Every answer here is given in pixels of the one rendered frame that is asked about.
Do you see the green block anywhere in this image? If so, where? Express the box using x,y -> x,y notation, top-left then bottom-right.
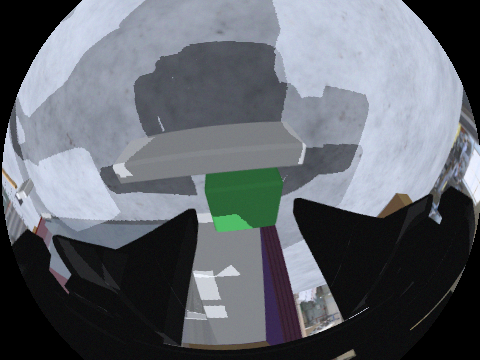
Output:
204,167 -> 284,232

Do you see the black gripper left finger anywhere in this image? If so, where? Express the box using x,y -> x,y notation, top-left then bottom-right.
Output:
52,208 -> 199,347

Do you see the wooden stick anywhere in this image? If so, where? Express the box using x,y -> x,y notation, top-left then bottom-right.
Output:
3,168 -> 17,189

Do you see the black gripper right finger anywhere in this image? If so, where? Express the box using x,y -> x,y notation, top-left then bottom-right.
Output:
292,193 -> 433,321

